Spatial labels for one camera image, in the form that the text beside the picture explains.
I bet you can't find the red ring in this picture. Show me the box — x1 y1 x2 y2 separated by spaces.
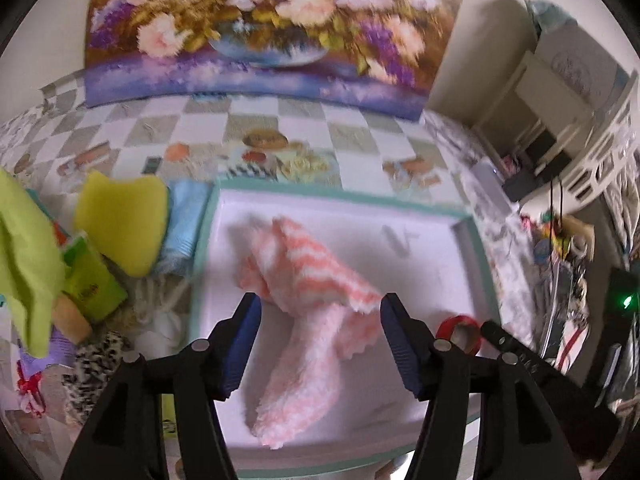
435 314 484 356

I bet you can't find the pink striped fuzzy sock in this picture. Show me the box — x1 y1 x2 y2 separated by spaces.
238 216 382 450

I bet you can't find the leopard print scrunchie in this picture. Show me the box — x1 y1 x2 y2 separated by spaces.
62 330 131 426

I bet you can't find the light blue cloth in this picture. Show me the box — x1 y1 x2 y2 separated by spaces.
155 179 212 276

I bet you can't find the green tissue pack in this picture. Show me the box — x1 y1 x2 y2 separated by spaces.
62 235 128 325

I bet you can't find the yellow sponge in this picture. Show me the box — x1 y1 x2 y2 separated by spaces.
74 170 169 278

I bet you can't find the lime green cloth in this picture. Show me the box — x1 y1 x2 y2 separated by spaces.
1 171 65 358

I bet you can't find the white teal-rimmed tray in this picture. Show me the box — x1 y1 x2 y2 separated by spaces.
190 179 499 478

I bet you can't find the black electronic device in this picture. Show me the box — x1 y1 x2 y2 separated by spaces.
582 266 639 406

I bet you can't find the checkered patterned tablecloth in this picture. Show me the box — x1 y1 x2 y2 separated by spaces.
1 74 534 342

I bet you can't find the white shelf cabinet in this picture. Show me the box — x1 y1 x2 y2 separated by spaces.
472 0 640 261

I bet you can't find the floral painting canvas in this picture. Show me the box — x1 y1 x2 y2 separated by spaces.
85 0 462 120

